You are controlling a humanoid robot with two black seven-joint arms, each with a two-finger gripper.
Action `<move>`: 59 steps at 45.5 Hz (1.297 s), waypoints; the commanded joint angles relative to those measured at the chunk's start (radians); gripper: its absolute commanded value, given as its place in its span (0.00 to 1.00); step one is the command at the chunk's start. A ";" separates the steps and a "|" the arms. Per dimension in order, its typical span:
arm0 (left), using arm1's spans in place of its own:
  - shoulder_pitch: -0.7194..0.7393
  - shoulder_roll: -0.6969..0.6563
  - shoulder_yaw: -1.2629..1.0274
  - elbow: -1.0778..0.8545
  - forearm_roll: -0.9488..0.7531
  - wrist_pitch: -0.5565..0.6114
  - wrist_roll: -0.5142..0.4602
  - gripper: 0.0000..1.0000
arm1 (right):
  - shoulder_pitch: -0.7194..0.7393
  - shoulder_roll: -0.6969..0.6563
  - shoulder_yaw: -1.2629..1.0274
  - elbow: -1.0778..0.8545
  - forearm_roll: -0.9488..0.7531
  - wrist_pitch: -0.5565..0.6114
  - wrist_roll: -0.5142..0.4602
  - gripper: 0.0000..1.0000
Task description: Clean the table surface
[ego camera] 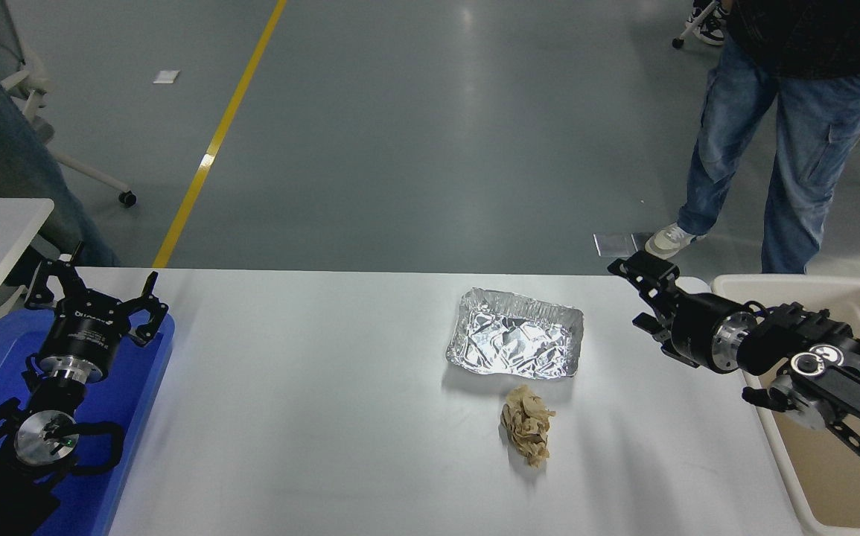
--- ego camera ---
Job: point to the white chair leg with caster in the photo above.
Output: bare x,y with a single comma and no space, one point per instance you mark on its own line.
676,42

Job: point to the white paper scrap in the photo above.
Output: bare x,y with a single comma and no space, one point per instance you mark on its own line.
166,76

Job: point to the blue plastic tray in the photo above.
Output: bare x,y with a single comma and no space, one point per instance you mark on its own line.
128,417

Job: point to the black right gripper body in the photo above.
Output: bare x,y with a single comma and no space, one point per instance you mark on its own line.
694,327

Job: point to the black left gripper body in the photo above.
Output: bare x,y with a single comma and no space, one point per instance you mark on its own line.
85,333

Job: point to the yellow floor tape line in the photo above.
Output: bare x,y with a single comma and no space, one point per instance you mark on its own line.
241,89

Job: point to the crinkled foil tray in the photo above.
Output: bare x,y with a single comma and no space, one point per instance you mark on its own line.
511,339

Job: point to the clear floor plate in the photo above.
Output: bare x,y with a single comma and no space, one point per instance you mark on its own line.
639,240
612,243

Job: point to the white swivel chair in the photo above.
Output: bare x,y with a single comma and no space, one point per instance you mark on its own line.
27,82

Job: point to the large pale plastic bin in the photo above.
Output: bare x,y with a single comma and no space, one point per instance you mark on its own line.
832,461

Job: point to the tan paper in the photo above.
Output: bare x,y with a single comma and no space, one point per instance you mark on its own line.
528,428

